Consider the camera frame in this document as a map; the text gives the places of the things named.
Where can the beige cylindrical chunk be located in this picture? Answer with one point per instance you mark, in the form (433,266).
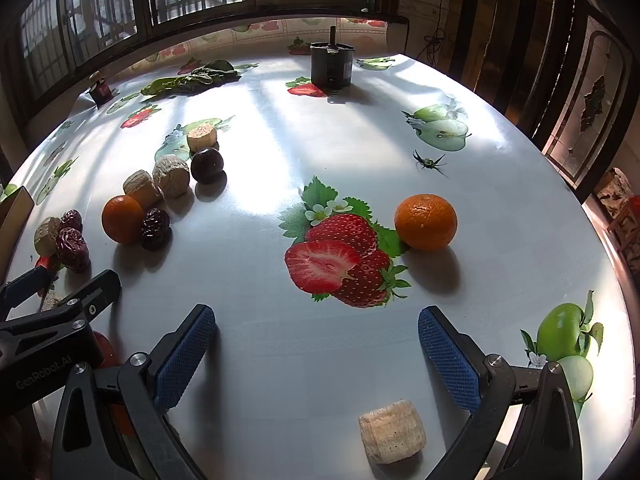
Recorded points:
(46,236)
(171,175)
(392,437)
(202,137)
(141,187)
(51,302)

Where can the floral patterned cloth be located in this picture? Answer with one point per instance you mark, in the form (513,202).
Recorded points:
(614,188)

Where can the dark purple passion fruit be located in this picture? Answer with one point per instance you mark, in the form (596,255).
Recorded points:
(206,165)

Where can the orange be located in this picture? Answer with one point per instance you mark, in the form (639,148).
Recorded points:
(121,417)
(122,219)
(426,222)

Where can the small bright red piece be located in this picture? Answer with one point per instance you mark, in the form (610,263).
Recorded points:
(46,263)

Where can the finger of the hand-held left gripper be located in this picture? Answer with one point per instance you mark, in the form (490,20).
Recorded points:
(100,291)
(22,284)

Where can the black container with stick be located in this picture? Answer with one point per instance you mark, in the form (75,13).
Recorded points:
(331,66)

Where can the dark wooden glazed door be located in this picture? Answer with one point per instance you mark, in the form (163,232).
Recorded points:
(590,100)

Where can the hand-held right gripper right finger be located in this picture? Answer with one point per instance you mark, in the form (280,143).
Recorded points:
(445,362)

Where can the small green calyx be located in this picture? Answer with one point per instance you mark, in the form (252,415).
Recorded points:
(429,161)

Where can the cardboard box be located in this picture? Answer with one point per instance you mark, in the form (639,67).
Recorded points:
(15,215)

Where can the small dark red jar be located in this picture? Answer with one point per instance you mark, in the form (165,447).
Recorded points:
(100,91)

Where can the green leafy vegetable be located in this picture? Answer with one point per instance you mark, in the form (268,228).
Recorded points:
(195,78)

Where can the small wooden stool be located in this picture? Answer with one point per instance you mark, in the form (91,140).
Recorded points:
(625,227)

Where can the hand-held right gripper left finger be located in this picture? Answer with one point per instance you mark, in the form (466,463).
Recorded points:
(184,357)

